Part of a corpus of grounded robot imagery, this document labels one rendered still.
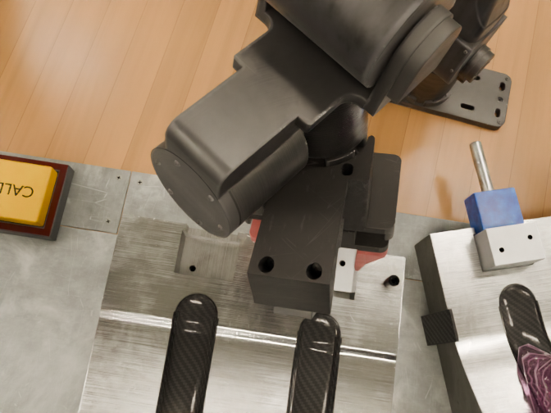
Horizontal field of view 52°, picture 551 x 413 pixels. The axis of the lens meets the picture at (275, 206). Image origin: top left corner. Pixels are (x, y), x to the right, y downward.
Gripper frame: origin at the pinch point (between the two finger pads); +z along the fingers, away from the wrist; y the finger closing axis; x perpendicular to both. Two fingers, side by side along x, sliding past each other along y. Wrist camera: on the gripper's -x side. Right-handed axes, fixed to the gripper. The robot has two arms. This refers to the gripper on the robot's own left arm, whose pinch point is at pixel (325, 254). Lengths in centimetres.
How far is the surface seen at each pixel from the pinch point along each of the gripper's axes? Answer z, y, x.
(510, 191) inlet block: 6.1, 16.1, 13.8
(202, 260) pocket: 5.3, -11.9, 0.9
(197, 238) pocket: 4.3, -12.7, 2.7
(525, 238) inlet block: 6.8, 17.4, 8.7
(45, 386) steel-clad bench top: 13.2, -26.2, -10.9
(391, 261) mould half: 5.3, 5.4, 3.4
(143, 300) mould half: 3.6, -15.2, -4.7
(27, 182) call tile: 2.3, -31.2, 5.4
